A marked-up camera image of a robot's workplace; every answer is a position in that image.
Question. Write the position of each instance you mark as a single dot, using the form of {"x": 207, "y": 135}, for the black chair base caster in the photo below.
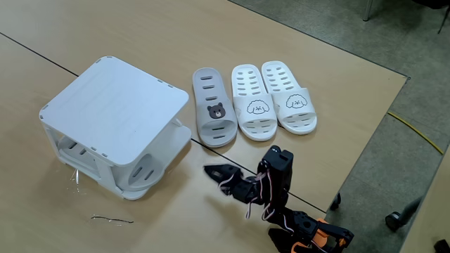
{"x": 393, "y": 220}

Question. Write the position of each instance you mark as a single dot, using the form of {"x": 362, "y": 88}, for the white dog slipper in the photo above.
{"x": 255, "y": 116}
{"x": 295, "y": 109}

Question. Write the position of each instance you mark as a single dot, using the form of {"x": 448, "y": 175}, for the clear tape strip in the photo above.
{"x": 112, "y": 220}

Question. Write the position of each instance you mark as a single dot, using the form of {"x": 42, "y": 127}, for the black floor object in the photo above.
{"x": 442, "y": 246}

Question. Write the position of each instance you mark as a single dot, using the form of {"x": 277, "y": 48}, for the white two-shelf shoe rack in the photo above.
{"x": 116, "y": 109}

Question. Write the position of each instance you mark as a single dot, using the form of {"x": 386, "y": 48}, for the metal chair leg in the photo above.
{"x": 367, "y": 10}

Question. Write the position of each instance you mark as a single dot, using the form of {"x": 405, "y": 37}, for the dark chair leg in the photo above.
{"x": 444, "y": 19}

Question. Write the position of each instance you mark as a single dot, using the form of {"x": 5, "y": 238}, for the grey bear slipper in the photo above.
{"x": 140, "y": 172}
{"x": 214, "y": 123}

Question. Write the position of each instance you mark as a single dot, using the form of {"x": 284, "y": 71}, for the black table caster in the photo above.
{"x": 335, "y": 202}

